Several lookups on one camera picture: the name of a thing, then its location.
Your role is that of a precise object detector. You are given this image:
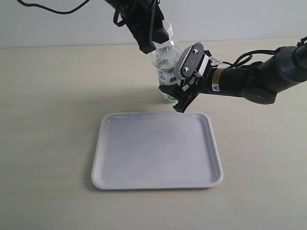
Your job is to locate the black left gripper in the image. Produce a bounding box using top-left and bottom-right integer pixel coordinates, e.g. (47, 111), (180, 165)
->
(115, 0), (169, 54)

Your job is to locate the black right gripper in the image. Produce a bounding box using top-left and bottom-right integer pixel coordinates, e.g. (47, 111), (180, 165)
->
(159, 50), (213, 113)

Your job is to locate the white bottle cap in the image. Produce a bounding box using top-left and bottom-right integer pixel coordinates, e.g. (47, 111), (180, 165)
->
(162, 20), (173, 37)

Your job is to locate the clear labelled drink bottle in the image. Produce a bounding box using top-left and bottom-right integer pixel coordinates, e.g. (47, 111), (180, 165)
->
(152, 20), (182, 103)

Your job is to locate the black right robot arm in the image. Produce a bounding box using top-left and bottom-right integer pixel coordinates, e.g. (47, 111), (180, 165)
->
(159, 37), (307, 113)

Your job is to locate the white rectangular plastic tray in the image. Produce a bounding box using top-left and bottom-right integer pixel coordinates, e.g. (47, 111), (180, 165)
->
(91, 112), (224, 190)

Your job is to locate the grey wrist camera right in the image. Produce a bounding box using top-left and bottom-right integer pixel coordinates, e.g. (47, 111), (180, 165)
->
(173, 43), (209, 80)

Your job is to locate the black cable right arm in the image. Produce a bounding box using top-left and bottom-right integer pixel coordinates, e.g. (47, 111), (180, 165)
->
(208, 49), (276, 70)

